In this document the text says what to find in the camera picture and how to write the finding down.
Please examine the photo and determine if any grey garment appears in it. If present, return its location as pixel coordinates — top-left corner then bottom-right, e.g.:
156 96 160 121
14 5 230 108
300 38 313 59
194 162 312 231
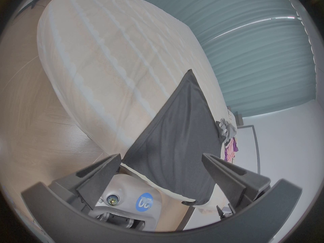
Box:
216 118 237 144

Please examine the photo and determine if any pile of clothes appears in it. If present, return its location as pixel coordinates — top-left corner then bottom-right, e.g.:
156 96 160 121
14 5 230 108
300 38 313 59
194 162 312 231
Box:
223 136 239 163

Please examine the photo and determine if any blue-green curtain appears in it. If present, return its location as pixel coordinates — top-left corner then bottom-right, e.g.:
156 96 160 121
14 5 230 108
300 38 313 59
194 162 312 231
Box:
142 0 302 42
200 17 318 117

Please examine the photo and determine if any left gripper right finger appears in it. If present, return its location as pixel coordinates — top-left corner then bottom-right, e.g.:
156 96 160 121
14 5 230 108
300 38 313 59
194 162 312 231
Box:
202 153 272 212

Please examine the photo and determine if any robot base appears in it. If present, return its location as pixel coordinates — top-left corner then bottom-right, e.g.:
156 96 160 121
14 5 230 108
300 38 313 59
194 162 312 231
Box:
87 174 162 231

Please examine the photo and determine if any white printed pillow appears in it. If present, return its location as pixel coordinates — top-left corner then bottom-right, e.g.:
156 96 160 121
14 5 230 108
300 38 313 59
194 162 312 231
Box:
228 110 238 130

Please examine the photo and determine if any bed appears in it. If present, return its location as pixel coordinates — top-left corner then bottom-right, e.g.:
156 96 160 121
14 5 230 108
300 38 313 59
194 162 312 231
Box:
37 0 261 231

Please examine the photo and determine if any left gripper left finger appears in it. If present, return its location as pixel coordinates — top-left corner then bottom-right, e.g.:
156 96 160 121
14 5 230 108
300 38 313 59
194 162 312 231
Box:
51 153 122 211

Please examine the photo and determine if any black T-shirt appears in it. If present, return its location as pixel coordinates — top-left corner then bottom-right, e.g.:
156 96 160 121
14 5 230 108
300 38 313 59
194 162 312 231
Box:
121 69 223 206

